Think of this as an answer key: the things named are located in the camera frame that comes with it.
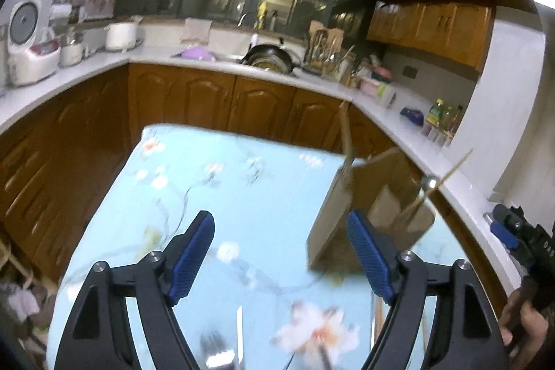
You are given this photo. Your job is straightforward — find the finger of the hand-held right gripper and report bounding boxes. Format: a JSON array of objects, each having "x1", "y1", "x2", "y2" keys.
[
  {"x1": 491, "y1": 221, "x2": 523, "y2": 262},
  {"x1": 494, "y1": 204, "x2": 527, "y2": 230}
]

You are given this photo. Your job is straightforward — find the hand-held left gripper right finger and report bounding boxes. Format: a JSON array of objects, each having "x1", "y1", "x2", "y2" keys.
[{"x1": 347, "y1": 210, "x2": 510, "y2": 370}]

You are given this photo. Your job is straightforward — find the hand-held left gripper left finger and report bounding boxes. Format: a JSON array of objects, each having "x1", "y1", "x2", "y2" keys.
[{"x1": 54, "y1": 210, "x2": 216, "y2": 370}]

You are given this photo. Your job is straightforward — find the wooden utensil holder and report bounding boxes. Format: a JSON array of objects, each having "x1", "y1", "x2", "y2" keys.
[{"x1": 306, "y1": 149, "x2": 436, "y2": 279}]

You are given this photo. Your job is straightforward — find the wooden chopstick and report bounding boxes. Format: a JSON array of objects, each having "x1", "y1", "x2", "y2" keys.
[
  {"x1": 401, "y1": 149, "x2": 473, "y2": 223},
  {"x1": 339, "y1": 100, "x2": 357, "y2": 180}
]

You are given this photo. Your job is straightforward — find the person's right hand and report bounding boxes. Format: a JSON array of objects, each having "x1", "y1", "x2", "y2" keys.
[{"x1": 498, "y1": 287, "x2": 555, "y2": 358}]

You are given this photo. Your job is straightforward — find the floral blue tablecloth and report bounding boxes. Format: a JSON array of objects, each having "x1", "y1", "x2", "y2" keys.
[{"x1": 45, "y1": 123, "x2": 471, "y2": 370}]

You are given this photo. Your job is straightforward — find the row of seasoning jars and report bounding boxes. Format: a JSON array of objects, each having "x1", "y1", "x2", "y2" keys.
[{"x1": 422, "y1": 123, "x2": 454, "y2": 148}]

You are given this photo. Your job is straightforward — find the yellow oil bottle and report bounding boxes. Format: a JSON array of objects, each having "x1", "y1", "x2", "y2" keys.
[{"x1": 426, "y1": 99, "x2": 446, "y2": 130}]

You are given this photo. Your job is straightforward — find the blue container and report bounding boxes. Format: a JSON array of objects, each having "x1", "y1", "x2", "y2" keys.
[{"x1": 400, "y1": 107, "x2": 424, "y2": 126}]

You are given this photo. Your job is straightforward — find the wooden lower cabinets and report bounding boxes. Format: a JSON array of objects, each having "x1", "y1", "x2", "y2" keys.
[{"x1": 0, "y1": 62, "x2": 512, "y2": 279}]

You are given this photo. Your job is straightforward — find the stack of pink containers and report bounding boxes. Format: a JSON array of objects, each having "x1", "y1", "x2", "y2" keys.
[{"x1": 360, "y1": 66, "x2": 396, "y2": 107}]

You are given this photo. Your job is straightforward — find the wooden stool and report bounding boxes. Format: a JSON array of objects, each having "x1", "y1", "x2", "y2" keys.
[{"x1": 0, "y1": 229, "x2": 58, "y2": 355}]

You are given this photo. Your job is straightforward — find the knife and scissors block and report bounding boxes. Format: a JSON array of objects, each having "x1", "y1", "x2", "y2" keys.
[{"x1": 348, "y1": 57, "x2": 366, "y2": 88}]

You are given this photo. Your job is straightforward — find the purple bowl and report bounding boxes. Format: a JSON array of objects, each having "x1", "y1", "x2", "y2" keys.
[{"x1": 181, "y1": 46, "x2": 217, "y2": 61}]

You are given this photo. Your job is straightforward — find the wooden kitchen utensil rack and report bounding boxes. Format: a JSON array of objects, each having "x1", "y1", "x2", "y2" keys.
[{"x1": 302, "y1": 21, "x2": 348, "y2": 77}]

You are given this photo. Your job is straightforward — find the black wok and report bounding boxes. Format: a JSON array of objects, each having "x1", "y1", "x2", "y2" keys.
[{"x1": 242, "y1": 43, "x2": 301, "y2": 75}]

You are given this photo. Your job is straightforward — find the beige dish cloth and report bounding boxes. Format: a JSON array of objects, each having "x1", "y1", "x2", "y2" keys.
[{"x1": 180, "y1": 18, "x2": 213, "y2": 46}]

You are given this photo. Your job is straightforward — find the metal faucet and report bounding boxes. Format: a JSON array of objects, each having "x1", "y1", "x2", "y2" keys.
[{"x1": 236, "y1": 12, "x2": 262, "y2": 48}]

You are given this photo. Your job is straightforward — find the white electric pot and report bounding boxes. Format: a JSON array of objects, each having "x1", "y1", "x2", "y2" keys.
[{"x1": 105, "y1": 21, "x2": 142, "y2": 52}]

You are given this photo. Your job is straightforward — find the small white blender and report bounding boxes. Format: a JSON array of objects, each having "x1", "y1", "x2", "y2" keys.
[{"x1": 60, "y1": 27, "x2": 85, "y2": 67}]

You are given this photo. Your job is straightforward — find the white rice cooker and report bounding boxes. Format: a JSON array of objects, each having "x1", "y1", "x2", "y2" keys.
[{"x1": 6, "y1": 0, "x2": 61, "y2": 87}]

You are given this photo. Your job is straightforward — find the white paper towel roll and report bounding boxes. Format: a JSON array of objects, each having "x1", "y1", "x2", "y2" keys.
[{"x1": 49, "y1": 3, "x2": 72, "y2": 25}]

